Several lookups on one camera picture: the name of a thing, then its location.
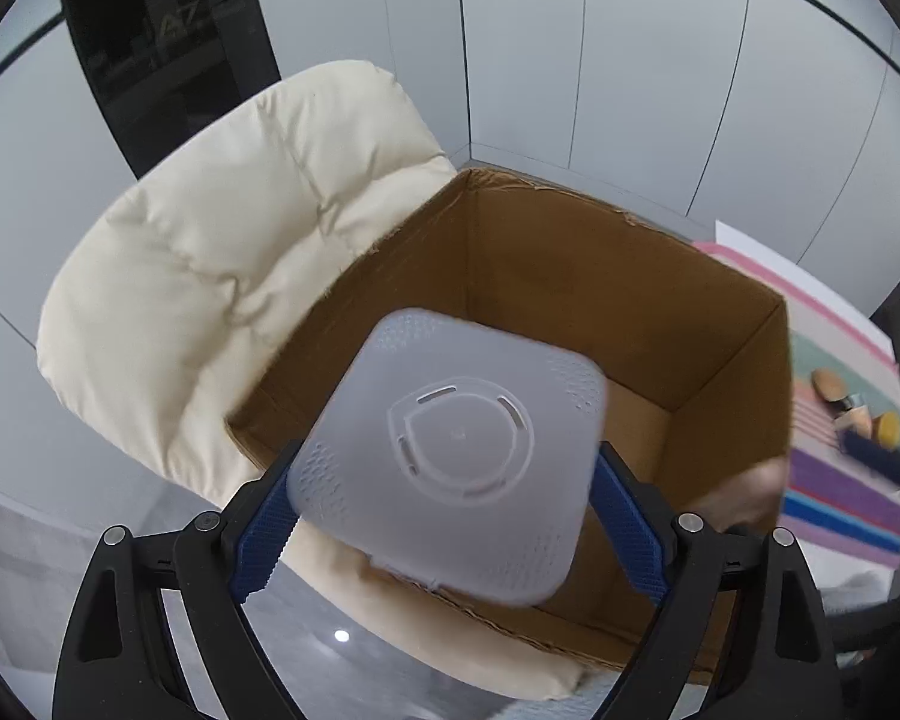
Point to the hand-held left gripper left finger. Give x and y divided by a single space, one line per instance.
262 540

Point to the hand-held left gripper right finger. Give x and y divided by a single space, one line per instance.
631 532

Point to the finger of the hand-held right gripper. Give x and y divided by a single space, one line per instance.
881 461

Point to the jar with yellow lid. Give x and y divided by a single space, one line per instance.
886 429

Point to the small bottle with tan cap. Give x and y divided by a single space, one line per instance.
855 416

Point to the pale grey square plastic device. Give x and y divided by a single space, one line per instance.
457 450

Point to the brown cardboard box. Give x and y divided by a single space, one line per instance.
532 277

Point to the striped colourful table cloth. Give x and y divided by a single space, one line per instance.
832 495

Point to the cream padded chair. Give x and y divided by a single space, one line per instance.
195 240

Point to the black glass cabinet panel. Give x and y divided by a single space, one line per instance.
165 52

